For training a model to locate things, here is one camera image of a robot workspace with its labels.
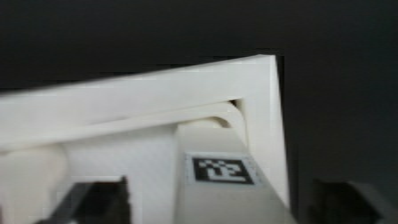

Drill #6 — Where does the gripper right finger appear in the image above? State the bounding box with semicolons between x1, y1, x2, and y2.
309;180;398;224

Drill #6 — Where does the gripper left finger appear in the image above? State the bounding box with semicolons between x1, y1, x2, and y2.
33;178;131;224

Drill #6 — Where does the white desk leg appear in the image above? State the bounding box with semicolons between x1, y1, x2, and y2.
174;121;296;224

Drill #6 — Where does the white desk tabletop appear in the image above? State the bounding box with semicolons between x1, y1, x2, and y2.
0;103;241;224

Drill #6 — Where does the white U-shaped fixture frame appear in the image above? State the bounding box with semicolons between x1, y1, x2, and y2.
0;55;289;199

